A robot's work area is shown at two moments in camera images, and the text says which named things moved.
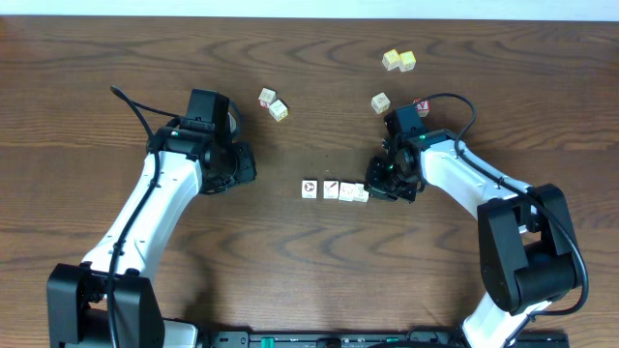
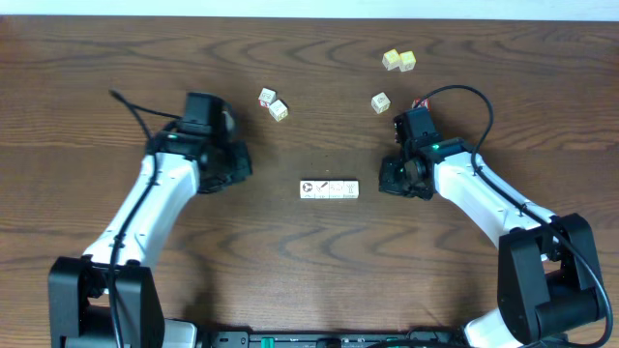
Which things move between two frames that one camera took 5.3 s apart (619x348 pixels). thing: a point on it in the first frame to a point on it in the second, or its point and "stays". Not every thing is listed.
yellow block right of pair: x=407 y=61 stays
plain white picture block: x=347 y=191 to x=336 y=188
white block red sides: x=266 y=98 stays
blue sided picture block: x=360 y=193 to x=350 y=188
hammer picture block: x=331 y=188 to x=321 y=188
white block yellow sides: x=278 y=110 stays
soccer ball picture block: x=309 y=188 stays
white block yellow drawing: x=380 y=102 stays
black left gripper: x=244 y=167 stays
